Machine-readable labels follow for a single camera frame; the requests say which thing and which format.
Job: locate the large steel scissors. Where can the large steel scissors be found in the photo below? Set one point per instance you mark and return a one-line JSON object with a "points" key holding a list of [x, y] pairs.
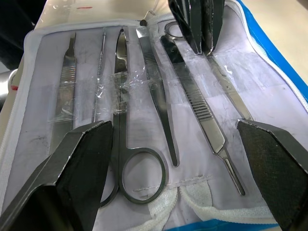
{"points": [[120, 72]]}

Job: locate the black zipper pull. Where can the black zipper pull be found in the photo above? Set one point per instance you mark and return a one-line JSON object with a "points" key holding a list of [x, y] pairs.
{"points": [[143, 22]]}

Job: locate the blue surgical instrument pack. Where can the blue surgical instrument pack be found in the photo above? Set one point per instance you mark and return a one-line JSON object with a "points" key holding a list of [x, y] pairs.
{"points": [[221, 108]]}

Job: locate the steel tweezers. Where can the steel tweezers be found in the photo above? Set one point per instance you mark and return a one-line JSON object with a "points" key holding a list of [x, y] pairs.
{"points": [[156, 91]]}

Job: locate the small steel scissors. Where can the small steel scissors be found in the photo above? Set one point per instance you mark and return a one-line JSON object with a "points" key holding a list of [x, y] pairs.
{"points": [[231, 89]]}

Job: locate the silver metal tray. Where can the silver metal tray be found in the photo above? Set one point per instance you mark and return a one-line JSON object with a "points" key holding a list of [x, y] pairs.
{"points": [[3, 89]]}

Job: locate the thin steel probe needle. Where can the thin steel probe needle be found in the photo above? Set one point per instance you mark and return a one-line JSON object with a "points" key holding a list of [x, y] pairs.
{"points": [[99, 67]]}

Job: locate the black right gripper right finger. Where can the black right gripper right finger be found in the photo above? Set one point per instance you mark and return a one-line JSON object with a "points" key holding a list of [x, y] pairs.
{"points": [[276, 168]]}

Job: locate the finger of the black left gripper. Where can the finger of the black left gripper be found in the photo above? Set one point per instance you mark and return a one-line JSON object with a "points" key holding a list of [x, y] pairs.
{"points": [[214, 21], [190, 21]]}

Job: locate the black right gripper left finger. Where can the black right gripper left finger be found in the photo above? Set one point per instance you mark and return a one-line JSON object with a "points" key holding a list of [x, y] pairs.
{"points": [[72, 178]]}

